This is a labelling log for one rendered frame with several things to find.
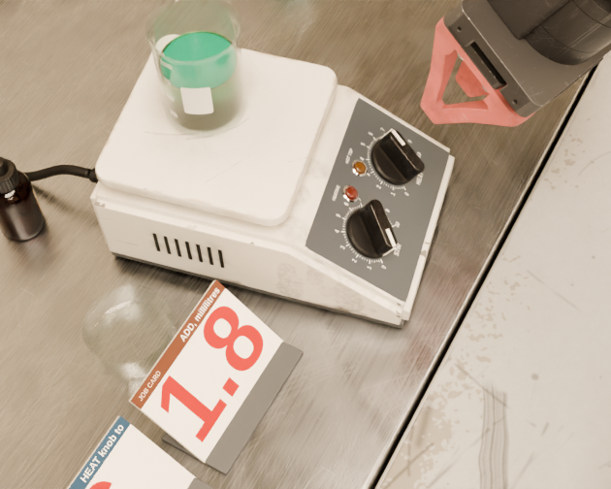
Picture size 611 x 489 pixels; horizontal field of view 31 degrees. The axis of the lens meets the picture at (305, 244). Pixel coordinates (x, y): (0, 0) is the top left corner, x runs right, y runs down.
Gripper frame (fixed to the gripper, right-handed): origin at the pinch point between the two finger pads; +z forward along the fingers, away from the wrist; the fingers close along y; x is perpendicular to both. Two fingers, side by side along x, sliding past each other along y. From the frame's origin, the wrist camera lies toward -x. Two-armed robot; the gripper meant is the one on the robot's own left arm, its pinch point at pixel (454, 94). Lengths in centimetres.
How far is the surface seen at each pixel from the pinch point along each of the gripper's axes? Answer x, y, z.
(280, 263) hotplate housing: 1.7, 10.8, 8.9
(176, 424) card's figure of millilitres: 5.3, 20.6, 12.7
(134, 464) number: 5.5, 23.9, 12.9
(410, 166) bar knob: 1.8, 1.1, 5.6
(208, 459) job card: 8.1, 20.2, 13.3
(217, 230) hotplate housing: -2.1, 12.4, 9.7
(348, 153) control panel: -1.1, 3.1, 7.2
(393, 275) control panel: 6.4, 6.2, 7.0
